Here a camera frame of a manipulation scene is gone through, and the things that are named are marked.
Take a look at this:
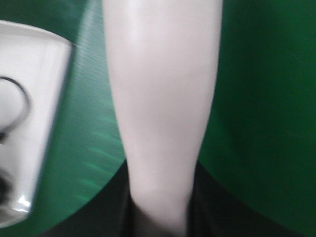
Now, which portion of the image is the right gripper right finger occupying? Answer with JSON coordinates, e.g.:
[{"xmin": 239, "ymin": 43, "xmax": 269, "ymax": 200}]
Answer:
[{"xmin": 188, "ymin": 163, "xmax": 299, "ymax": 237}]

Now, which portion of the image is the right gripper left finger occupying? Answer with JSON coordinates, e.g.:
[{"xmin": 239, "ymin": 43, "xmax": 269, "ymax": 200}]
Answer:
[{"xmin": 37, "ymin": 160, "xmax": 146, "ymax": 237}]

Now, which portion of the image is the pink hand broom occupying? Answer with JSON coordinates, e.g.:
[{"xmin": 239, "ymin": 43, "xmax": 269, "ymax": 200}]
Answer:
[{"xmin": 102, "ymin": 0, "xmax": 223, "ymax": 237}]

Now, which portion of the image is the pink plastic dustpan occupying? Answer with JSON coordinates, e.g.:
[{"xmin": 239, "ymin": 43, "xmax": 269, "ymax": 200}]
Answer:
[{"xmin": 0, "ymin": 21, "xmax": 72, "ymax": 228}]

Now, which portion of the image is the green conveyor belt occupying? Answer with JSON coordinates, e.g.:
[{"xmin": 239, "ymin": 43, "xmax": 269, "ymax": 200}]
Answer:
[{"xmin": 0, "ymin": 0, "xmax": 316, "ymax": 237}]

